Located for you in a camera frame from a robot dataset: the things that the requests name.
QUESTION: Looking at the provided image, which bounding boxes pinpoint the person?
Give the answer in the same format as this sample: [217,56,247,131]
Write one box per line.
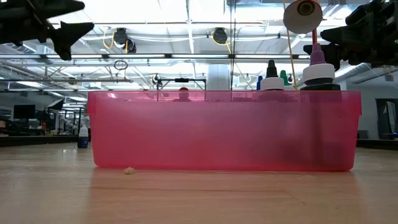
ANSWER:
[172,86,193,103]

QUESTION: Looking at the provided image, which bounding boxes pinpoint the large green-tipped food coloring bottle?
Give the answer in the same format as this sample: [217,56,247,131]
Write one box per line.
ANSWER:
[279,69,290,87]

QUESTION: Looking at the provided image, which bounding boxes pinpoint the black hanging cable loop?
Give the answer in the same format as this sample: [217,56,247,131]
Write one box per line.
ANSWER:
[113,59,129,71]

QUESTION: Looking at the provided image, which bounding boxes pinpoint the red desk lamp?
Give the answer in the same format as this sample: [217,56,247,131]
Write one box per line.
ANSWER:
[282,0,324,46]

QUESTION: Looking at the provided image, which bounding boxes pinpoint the black background station frame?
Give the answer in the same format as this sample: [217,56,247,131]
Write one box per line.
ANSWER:
[156,77,207,93]

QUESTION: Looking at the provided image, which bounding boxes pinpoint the yellow cable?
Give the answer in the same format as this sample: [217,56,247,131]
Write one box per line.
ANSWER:
[282,0,299,91]

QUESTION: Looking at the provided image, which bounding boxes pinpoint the small blue food coloring bottle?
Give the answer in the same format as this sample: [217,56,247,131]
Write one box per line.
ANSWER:
[77,123,90,149]

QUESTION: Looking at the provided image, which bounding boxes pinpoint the pink translucent plastic bin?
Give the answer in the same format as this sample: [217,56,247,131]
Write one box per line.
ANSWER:
[87,90,363,172]

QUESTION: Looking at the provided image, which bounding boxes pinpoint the large black-tipped food coloring bottle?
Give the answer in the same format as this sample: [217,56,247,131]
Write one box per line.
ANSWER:
[260,59,285,92]

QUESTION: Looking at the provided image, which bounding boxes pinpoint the large purple-tipped food coloring bottle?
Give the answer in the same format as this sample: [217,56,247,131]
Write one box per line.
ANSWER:
[299,42,342,92]

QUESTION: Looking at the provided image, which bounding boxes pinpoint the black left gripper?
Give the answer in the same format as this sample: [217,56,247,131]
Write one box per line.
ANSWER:
[0,0,95,62]

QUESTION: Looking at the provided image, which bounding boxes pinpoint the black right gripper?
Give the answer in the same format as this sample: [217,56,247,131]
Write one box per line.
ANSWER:
[303,0,398,72]

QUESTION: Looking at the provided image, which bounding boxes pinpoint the black background monitor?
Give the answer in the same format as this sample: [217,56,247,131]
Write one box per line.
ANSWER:
[12,104,36,119]

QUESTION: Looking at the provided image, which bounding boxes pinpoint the black ceiling cord reel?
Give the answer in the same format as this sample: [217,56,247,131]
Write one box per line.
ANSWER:
[102,27,129,50]
[125,37,137,54]
[210,27,233,54]

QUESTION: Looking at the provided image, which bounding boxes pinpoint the thin black vertical cord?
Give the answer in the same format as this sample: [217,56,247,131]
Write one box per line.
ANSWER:
[229,0,236,92]

